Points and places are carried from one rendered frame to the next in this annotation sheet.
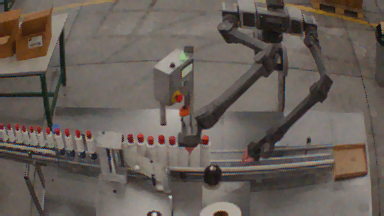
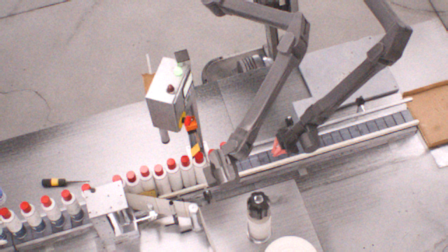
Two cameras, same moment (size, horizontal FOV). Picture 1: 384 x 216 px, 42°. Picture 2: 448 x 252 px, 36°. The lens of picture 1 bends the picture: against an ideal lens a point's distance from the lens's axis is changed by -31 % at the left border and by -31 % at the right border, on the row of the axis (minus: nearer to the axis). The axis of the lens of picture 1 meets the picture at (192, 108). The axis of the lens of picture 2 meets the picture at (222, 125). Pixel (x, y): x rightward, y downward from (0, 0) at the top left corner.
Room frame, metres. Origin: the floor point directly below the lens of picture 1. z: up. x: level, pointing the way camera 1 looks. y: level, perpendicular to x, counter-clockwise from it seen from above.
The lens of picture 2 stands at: (1.12, 0.23, 3.34)
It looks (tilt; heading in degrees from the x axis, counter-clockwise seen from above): 59 degrees down; 346
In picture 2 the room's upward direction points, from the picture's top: 6 degrees counter-clockwise
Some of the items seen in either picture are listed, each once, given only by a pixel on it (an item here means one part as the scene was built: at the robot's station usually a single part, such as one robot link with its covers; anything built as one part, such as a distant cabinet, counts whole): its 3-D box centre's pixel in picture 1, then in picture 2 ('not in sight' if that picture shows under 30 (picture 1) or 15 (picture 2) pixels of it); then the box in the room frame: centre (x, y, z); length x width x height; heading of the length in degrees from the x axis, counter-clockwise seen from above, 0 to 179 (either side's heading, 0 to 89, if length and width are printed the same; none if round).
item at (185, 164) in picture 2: (172, 152); (187, 171); (2.33, 0.09, 0.98); 0.05 x 0.05 x 0.20
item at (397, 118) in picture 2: (197, 169); (218, 176); (2.33, -0.03, 0.86); 1.65 x 0.08 x 0.04; 88
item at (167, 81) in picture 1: (173, 77); (171, 95); (2.42, 0.08, 1.38); 0.17 x 0.10 x 0.19; 143
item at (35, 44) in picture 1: (33, 31); not in sight; (3.60, 1.31, 0.97); 0.51 x 0.39 x 0.37; 3
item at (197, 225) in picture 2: (166, 180); (195, 218); (2.14, 0.12, 0.97); 0.05 x 0.05 x 0.19
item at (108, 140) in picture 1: (108, 140); (105, 199); (2.25, 0.40, 1.14); 0.14 x 0.11 x 0.01; 88
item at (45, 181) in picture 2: not in sight; (66, 181); (2.53, 0.55, 0.84); 0.20 x 0.03 x 0.03; 71
